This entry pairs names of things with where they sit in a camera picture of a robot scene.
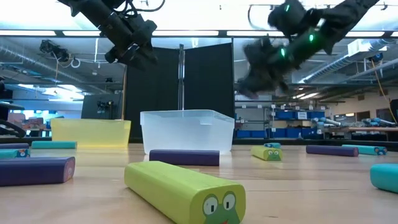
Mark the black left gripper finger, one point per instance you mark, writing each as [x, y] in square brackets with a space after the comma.
[136, 64]
[150, 57]

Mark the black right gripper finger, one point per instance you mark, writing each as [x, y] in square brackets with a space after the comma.
[283, 87]
[248, 90]

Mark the green frog wooden block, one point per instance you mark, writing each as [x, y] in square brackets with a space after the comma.
[174, 189]
[264, 152]

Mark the purple wooden block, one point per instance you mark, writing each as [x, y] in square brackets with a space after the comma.
[14, 146]
[183, 158]
[329, 151]
[31, 171]

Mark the teal bear wooden block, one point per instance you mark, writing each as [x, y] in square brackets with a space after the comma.
[370, 150]
[53, 145]
[9, 153]
[385, 179]
[272, 145]

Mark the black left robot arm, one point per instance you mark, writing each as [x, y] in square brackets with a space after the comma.
[102, 18]

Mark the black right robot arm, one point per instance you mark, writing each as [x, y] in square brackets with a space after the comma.
[342, 18]

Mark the shelving with blue bins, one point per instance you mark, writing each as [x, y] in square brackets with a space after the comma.
[286, 115]

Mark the black folding partition screen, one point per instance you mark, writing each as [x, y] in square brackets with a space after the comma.
[155, 87]

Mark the black ceiling-hung device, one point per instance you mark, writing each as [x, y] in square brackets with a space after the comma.
[54, 49]

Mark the clear plastic bin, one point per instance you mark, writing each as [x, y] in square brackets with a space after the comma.
[186, 133]

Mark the yellow translucent plastic bin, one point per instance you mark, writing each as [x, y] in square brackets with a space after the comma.
[90, 133]

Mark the wooden workbench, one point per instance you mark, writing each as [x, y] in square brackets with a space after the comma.
[373, 129]

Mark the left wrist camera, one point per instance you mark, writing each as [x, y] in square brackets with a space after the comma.
[144, 31]

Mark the black overhead frame beam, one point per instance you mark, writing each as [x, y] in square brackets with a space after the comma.
[222, 33]

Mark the silver ceiling duct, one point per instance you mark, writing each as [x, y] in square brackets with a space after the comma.
[339, 62]

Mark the black aluminium table frame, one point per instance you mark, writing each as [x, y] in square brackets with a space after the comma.
[311, 142]

